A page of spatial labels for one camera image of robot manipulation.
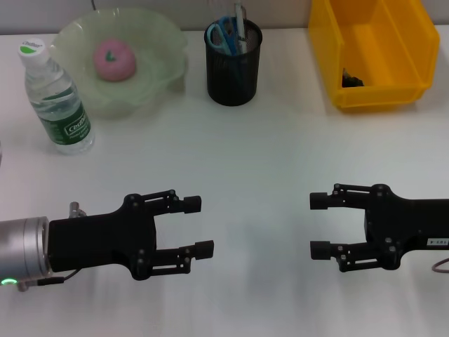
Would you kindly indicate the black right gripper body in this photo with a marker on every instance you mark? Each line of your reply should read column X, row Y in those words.
column 414, row 224

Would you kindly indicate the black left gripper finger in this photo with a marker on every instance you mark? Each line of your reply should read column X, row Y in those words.
column 191, row 204
column 203, row 250

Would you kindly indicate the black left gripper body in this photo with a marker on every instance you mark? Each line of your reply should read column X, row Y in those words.
column 98, row 238

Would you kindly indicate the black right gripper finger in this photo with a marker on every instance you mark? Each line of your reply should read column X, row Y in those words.
column 319, row 250
column 319, row 201

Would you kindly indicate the green plastic wrapper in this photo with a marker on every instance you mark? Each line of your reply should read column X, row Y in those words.
column 352, row 80

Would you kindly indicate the clear green-label water bottle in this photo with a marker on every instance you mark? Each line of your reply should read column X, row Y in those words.
column 61, row 112

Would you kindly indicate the pink peach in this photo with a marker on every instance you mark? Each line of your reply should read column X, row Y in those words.
column 115, row 60

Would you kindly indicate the blue scissors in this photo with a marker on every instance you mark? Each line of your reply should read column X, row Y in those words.
column 224, row 35

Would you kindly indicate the clear plastic ruler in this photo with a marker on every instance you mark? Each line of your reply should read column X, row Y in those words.
column 239, row 21

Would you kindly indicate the green glass fruit plate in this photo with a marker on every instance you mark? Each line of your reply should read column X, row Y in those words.
column 154, row 77

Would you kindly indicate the black mesh pen holder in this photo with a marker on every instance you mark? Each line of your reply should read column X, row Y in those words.
column 233, row 77

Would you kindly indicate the yellow plastic bin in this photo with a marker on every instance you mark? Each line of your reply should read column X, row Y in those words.
column 379, row 42

